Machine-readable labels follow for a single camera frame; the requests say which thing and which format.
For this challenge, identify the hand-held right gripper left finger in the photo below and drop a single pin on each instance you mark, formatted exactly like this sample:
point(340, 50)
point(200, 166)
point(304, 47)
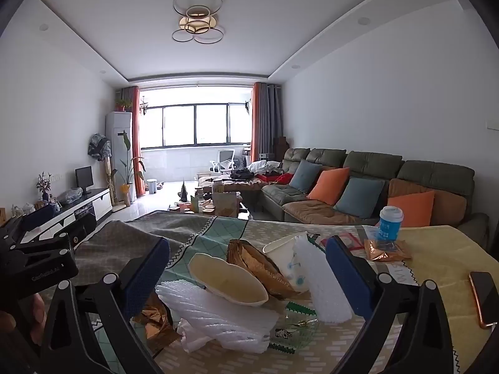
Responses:
point(148, 276)

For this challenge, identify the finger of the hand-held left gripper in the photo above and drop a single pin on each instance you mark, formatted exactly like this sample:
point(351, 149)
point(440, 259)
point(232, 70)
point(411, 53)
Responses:
point(46, 247)
point(37, 215)

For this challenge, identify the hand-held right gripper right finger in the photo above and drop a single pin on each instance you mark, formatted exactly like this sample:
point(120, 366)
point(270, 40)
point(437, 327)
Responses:
point(347, 276)

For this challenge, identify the clear green snack wrapper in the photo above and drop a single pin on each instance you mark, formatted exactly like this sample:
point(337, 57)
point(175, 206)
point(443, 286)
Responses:
point(300, 319)

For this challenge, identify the cream plastic tray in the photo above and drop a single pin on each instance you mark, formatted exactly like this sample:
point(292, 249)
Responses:
point(234, 284)

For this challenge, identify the person's left hand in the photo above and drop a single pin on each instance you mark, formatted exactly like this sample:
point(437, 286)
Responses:
point(37, 311)

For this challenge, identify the white foam block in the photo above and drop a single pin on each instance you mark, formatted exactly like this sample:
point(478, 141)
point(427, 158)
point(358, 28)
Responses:
point(323, 288)

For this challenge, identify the plant in dark vase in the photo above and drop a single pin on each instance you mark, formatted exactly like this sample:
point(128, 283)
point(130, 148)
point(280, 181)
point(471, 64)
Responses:
point(43, 187)

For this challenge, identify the clear plastic bag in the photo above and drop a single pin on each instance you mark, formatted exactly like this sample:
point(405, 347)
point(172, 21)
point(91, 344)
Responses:
point(72, 194)

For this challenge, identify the crumpled bronze foil wrapper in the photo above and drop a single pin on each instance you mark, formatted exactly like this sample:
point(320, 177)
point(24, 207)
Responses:
point(156, 319)

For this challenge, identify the copper foil wrapper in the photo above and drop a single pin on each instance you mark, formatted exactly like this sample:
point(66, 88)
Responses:
point(386, 252)

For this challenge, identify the white TV cabinet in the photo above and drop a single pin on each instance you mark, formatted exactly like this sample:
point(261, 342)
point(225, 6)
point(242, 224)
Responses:
point(89, 206)

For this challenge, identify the black monitor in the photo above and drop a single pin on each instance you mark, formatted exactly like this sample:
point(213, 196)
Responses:
point(84, 177)

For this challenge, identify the blue cup with white lid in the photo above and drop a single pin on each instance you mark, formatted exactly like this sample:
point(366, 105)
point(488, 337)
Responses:
point(388, 226)

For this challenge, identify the white paper cup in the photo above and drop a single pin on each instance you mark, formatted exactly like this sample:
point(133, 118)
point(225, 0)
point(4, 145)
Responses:
point(280, 253)

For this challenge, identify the brown seat mat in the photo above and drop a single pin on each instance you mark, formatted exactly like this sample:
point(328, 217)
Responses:
point(312, 210)

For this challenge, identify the white tissue paper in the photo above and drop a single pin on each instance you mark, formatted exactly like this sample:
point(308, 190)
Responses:
point(218, 315)

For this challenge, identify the blue cushion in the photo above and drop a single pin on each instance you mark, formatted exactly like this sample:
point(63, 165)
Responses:
point(304, 175)
point(360, 196)

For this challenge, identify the tall plant in yellow pot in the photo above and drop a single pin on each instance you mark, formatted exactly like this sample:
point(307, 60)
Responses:
point(125, 191)

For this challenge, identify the small white pedal bin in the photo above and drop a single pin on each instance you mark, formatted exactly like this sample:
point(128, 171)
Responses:
point(152, 186)

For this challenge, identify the covered standing fan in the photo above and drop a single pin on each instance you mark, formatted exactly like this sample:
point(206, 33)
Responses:
point(98, 146)

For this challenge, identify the orange cushion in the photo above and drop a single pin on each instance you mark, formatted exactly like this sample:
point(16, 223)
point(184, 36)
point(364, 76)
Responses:
point(327, 185)
point(413, 208)

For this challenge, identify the patterned tablecloth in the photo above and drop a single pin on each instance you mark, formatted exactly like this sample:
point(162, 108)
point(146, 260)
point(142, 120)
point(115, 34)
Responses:
point(234, 230)

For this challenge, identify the brown foil wrapper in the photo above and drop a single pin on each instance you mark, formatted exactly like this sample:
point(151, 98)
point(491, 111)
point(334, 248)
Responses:
point(249, 261)

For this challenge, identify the cluttered coffee table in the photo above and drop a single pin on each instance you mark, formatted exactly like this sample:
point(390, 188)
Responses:
point(226, 202)

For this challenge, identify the white standing air conditioner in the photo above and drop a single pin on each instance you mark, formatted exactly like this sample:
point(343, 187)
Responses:
point(117, 136)

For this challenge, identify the red clothing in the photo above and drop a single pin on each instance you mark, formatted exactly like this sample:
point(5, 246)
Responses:
point(285, 178)

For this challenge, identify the green sofa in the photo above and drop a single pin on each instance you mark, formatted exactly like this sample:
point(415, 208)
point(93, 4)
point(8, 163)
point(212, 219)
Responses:
point(370, 159)

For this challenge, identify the brown cushion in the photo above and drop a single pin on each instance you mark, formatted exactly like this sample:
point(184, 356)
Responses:
point(448, 206)

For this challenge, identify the orange grey curtain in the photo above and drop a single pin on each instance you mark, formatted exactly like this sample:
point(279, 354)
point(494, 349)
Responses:
point(259, 124)
point(135, 132)

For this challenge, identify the white office chair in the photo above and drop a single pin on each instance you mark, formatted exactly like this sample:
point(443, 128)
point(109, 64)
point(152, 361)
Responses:
point(224, 159)

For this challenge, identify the smartphone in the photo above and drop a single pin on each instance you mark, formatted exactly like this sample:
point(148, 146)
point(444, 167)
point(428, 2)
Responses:
point(485, 296)

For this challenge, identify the small potted plant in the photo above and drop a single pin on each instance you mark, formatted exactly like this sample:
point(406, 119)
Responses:
point(123, 104)

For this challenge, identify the brown wooden cabinet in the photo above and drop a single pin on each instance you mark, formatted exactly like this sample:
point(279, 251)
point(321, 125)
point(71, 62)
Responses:
point(280, 147)

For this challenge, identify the large window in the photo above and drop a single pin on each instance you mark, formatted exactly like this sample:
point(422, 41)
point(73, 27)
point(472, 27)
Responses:
point(195, 124)

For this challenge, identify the white wall sockets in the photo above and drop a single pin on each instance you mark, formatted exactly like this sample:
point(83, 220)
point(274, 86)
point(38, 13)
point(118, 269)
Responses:
point(55, 177)

